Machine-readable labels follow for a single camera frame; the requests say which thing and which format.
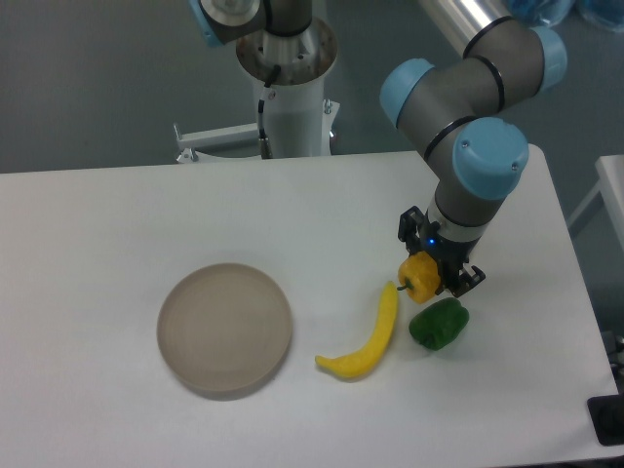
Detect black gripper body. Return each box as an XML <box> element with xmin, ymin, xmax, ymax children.
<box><xmin>421</xmin><ymin>211</ymin><xmax>481</xmax><ymax>280</ymax></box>

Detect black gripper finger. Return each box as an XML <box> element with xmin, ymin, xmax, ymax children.
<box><xmin>437</xmin><ymin>262</ymin><xmax>487</xmax><ymax>298</ymax></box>
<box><xmin>398</xmin><ymin>206</ymin><xmax>424</xmax><ymax>254</ymax></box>

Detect yellow bell pepper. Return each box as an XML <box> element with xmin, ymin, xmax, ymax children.
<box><xmin>398</xmin><ymin>252</ymin><xmax>441</xmax><ymax>304</ymax></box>

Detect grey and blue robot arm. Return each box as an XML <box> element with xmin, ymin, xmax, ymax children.
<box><xmin>190</xmin><ymin>1</ymin><xmax>567</xmax><ymax>303</ymax></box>

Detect green bell pepper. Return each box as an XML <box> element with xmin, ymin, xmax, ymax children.
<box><xmin>409</xmin><ymin>297</ymin><xmax>470</xmax><ymax>351</ymax></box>

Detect beige round plate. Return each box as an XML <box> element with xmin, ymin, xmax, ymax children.
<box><xmin>156</xmin><ymin>263</ymin><xmax>293</xmax><ymax>400</ymax></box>

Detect yellow banana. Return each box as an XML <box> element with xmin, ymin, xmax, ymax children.
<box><xmin>315</xmin><ymin>282</ymin><xmax>399</xmax><ymax>379</ymax></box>

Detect white side table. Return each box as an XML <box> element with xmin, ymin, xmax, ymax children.
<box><xmin>566</xmin><ymin>154</ymin><xmax>623</xmax><ymax>245</ymax></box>

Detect black device at table edge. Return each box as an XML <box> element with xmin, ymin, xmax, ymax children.
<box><xmin>587</xmin><ymin>394</ymin><xmax>623</xmax><ymax>447</ymax></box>

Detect blue plastic bags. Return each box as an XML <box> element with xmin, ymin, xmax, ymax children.
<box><xmin>504</xmin><ymin>0</ymin><xmax>623</xmax><ymax>33</ymax></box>

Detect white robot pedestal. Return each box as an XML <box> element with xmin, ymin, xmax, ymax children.
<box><xmin>175</xmin><ymin>17</ymin><xmax>340</xmax><ymax>164</ymax></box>

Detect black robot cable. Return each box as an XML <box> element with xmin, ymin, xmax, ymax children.
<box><xmin>256</xmin><ymin>63</ymin><xmax>282</xmax><ymax>161</ymax></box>

